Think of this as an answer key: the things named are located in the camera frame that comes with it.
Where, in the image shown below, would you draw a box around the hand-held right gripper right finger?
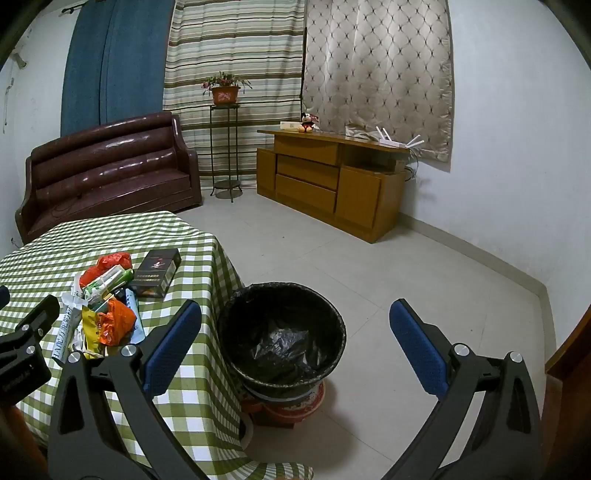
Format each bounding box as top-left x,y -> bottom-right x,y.
381,299 -> 543,480

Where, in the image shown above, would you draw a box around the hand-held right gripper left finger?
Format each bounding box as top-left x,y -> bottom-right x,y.
46,299 -> 259,480

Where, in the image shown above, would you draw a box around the white printed packet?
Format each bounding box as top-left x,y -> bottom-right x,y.
48,272 -> 86,365

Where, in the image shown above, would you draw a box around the yellow wrapper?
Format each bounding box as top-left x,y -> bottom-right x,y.
69,307 -> 109,361

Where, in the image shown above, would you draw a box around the orange wrapper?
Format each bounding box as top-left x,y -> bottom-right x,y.
97,299 -> 138,346

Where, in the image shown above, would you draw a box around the light blue sachet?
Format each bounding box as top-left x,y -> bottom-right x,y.
124,287 -> 146,344

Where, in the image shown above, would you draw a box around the green white packet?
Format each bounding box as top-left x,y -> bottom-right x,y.
81,267 -> 136,301

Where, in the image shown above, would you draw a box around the black bin with bag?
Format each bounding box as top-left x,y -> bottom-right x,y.
218,281 -> 347,393

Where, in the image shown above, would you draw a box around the person's left forearm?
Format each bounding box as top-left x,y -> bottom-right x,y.
0,405 -> 47,480

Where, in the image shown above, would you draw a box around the black cigarette box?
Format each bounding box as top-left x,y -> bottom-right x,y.
132,248 -> 182,298

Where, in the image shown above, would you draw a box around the red plastic bag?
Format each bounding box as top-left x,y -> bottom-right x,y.
79,252 -> 134,287

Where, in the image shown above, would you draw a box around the green checkered tablecloth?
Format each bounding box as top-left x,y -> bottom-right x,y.
0,211 -> 315,480

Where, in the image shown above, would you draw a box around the wooden door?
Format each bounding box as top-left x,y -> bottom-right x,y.
545,305 -> 591,453

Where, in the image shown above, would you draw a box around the brown leather sofa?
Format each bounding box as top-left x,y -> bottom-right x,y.
15,111 -> 203,245

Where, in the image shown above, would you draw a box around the black metal plant stand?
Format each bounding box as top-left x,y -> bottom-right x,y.
209,104 -> 244,204

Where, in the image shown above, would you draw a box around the wooden cabinet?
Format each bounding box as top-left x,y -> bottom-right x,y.
256,128 -> 419,244

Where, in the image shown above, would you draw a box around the white router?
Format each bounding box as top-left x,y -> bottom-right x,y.
375,126 -> 423,151

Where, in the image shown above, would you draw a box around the blue curtain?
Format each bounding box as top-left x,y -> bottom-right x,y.
60,0 -> 176,139

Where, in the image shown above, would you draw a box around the potted plant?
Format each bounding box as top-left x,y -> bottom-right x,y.
201,71 -> 254,106

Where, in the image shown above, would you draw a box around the beige diamond-pattern curtain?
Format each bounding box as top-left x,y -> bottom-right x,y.
301,0 -> 455,163

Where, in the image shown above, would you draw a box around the striped curtain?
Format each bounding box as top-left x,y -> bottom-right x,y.
163,0 -> 306,178

